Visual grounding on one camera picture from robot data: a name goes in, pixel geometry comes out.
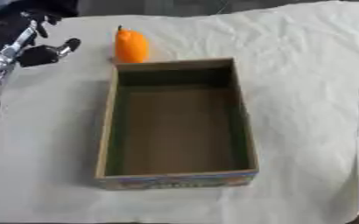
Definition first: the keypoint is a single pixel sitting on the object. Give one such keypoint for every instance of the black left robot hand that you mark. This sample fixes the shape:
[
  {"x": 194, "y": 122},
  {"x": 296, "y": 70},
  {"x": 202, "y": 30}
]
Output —
[{"x": 34, "y": 54}]

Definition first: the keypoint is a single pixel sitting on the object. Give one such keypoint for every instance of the tan cardboard box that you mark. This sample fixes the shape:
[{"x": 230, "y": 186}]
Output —
[{"x": 177, "y": 128}]

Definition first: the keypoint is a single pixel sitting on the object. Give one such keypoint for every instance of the orange toy fruit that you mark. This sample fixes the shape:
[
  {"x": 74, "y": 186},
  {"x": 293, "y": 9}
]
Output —
[{"x": 131, "y": 46}]

